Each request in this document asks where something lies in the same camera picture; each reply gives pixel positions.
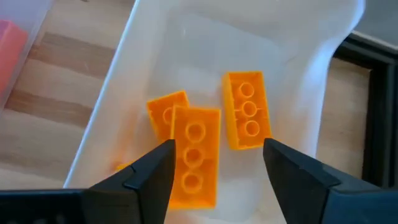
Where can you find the red-orange toy brick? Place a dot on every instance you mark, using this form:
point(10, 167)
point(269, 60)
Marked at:
point(11, 53)

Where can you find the black aluminium table frame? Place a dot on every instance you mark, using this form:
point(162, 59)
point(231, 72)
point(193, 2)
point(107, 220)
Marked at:
point(377, 124)

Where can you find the white plastic bin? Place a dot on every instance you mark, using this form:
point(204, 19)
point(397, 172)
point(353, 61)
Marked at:
point(202, 46)

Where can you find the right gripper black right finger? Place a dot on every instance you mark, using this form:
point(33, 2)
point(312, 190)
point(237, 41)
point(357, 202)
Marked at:
point(304, 193)

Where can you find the yellow toy brick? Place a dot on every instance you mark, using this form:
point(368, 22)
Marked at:
point(202, 174)
point(158, 109)
point(124, 167)
point(248, 118)

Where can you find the clear plastic bin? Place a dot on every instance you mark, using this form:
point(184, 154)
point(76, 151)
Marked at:
point(18, 12)

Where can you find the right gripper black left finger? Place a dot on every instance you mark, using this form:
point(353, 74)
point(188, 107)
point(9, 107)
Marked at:
point(146, 189)

